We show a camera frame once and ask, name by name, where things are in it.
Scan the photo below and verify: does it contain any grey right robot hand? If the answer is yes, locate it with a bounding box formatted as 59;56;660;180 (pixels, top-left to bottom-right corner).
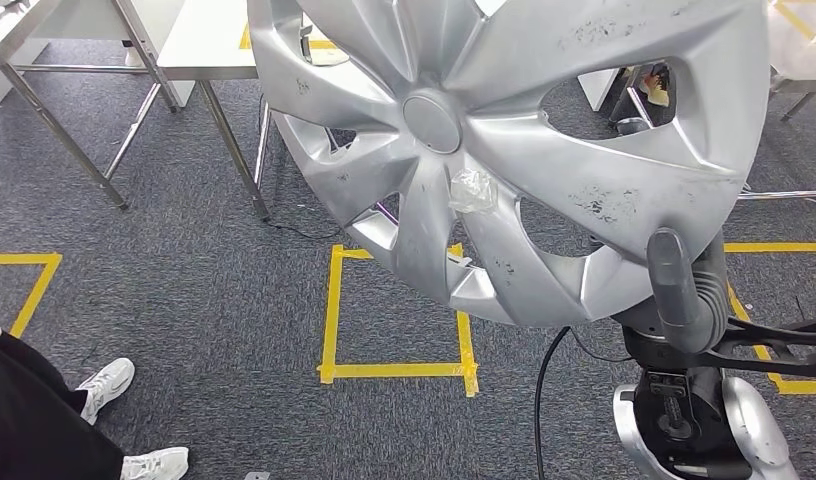
613;227;733;356

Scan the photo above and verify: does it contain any silver plastic wheel hubcap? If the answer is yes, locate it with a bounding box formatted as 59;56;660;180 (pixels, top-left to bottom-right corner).
246;0;772;329

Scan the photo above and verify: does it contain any yellow workbench tape outline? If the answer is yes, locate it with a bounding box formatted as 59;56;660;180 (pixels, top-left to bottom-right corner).
238;23;340;51

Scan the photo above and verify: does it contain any steel workbench table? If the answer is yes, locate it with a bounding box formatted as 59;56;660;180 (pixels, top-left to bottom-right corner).
157;0;350;221

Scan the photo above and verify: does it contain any yellow floor tape square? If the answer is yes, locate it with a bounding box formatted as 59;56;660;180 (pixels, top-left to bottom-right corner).
0;252;63;339
318;243;480;397
724;241;816;397

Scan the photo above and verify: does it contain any person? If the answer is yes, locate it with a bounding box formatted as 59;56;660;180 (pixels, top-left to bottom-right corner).
0;303;191;480
638;69;671;107

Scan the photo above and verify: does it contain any yellow table tape outline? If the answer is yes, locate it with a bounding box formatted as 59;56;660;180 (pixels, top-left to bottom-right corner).
772;0;816;58

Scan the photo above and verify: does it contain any white partition panel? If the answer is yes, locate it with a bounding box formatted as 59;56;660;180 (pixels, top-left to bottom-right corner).
0;0;184;104

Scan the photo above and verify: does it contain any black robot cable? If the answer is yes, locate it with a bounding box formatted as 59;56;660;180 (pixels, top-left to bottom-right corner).
533;325;574;480

